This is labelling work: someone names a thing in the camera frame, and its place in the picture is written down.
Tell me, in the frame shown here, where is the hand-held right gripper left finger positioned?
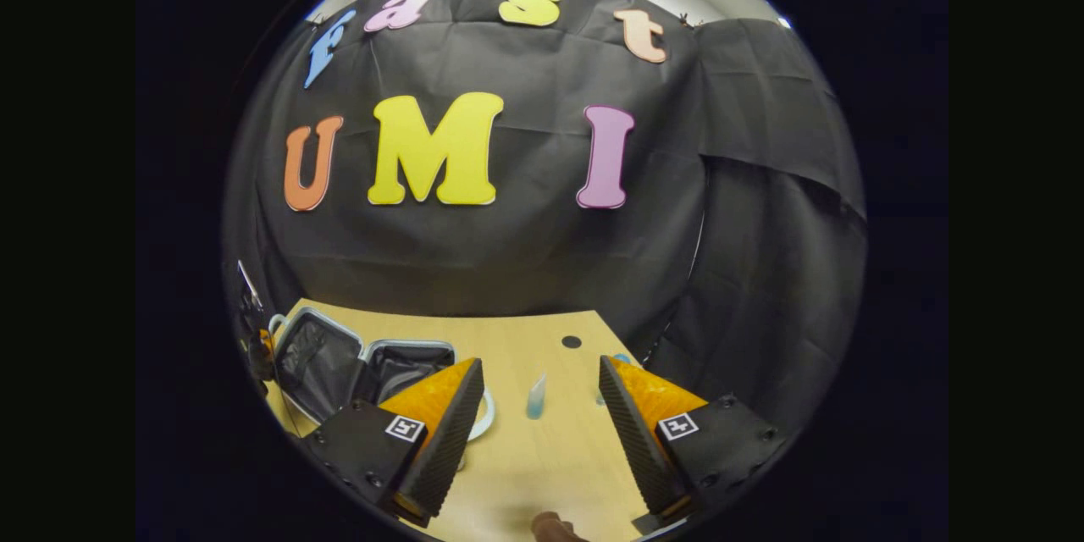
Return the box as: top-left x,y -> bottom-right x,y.
302,357 -> 486,528

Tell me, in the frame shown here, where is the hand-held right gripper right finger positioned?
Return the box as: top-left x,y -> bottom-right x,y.
599,356 -> 788,526

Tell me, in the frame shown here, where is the clear blue bottle with cap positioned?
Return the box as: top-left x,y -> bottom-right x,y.
595,352 -> 633,407

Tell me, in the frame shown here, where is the black backdrop cloth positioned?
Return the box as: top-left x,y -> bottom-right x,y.
222,0 -> 868,433

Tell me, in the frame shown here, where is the white suitcase with black lining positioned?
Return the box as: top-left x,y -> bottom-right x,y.
268,307 -> 495,443

